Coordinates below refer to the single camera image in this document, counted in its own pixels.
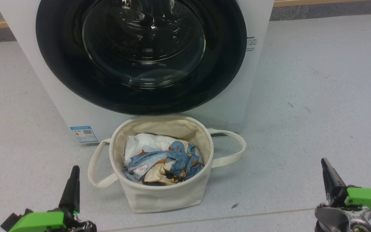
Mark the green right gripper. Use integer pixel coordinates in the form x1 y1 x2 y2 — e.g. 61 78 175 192
314 158 371 232

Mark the cream fabric laundry basket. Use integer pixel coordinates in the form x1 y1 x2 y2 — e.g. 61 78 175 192
88 115 247 213

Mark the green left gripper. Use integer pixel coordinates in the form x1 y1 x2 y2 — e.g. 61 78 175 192
0 166 97 232

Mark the grey washing machine door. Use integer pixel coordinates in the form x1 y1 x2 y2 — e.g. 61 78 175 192
36 0 247 116

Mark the white garment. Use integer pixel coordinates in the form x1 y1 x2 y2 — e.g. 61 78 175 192
124 133 181 165

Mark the blue energy label sticker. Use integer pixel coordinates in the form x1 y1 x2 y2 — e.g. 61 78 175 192
70 126 99 144

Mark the white front-load washing machine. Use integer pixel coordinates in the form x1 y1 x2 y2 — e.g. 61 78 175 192
0 0 274 144

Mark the blue and beige patterned garment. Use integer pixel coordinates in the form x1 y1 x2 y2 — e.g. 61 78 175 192
123 140 204 186

